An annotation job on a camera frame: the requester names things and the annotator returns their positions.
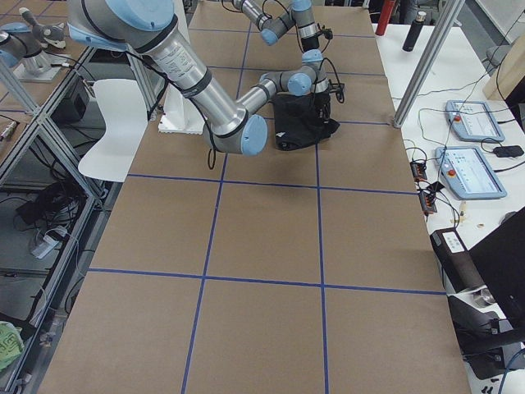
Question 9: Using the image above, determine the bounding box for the near teach pendant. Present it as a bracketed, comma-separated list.
[435, 146, 507, 200]

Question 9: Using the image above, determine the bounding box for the teach pendant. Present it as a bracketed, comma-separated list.
[435, 146, 507, 200]
[445, 100, 505, 143]

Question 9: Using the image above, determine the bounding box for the black printed t-shirt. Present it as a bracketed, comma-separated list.
[272, 94, 340, 151]

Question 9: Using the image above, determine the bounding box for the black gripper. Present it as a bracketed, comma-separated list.
[313, 80, 345, 121]
[301, 25, 333, 52]

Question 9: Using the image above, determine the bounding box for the green cloth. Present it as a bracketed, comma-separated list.
[0, 321, 24, 370]

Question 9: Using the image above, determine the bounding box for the black water bottle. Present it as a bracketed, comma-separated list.
[402, 11, 427, 52]

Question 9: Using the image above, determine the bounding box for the aluminium frame post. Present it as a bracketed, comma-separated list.
[393, 0, 465, 129]

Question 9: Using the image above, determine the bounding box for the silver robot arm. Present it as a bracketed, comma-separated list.
[67, 0, 345, 156]
[229, 0, 333, 53]

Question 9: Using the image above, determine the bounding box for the white plastic chair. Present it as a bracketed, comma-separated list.
[78, 79, 148, 182]

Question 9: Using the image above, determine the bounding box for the far teach pendant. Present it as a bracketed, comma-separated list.
[445, 100, 505, 143]

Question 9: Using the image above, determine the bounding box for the black handheld device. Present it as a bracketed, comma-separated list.
[492, 145, 524, 158]

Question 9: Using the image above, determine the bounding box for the red water bottle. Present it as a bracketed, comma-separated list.
[375, 0, 396, 36]

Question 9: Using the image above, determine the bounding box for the black office chair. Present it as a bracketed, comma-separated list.
[430, 210, 524, 379]

